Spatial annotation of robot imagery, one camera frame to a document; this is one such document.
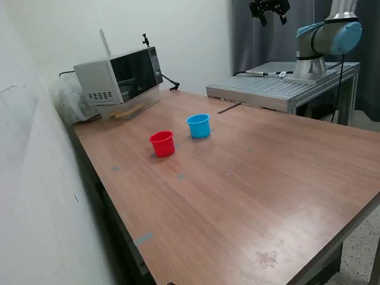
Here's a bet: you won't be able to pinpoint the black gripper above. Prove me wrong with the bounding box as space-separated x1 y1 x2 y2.
249 0 291 27

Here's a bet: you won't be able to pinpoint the dark grey curtain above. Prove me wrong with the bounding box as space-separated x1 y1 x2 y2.
231 0 380 122

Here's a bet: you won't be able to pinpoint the blue plastic cup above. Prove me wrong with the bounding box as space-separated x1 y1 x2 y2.
186 113 211 140

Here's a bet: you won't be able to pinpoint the clear acrylic stand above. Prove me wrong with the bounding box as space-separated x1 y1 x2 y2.
94 87 163 121

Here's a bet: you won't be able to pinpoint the red plastic cup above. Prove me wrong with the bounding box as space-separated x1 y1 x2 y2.
148 130 175 158

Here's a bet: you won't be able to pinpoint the wooden strips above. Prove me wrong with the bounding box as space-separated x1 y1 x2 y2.
108 102 146 120

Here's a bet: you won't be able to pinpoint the silver microwave oven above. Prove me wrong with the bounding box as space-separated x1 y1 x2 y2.
73 46 164 105

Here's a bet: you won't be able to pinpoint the clear plastic bag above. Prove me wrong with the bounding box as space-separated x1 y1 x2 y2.
49 72 100 125

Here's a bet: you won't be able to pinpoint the long grey tape strip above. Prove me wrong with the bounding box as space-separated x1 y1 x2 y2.
133 232 154 247

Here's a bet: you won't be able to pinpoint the black cable with white tag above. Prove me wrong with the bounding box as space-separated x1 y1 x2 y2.
232 69 295 78

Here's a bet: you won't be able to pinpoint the aluminium robot mount table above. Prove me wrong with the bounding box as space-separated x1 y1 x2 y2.
206 61 362 127

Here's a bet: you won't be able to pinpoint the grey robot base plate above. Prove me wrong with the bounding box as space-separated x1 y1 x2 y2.
283 69 338 86

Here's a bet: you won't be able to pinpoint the black hanging base cable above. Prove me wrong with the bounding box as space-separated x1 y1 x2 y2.
331 52 347 124

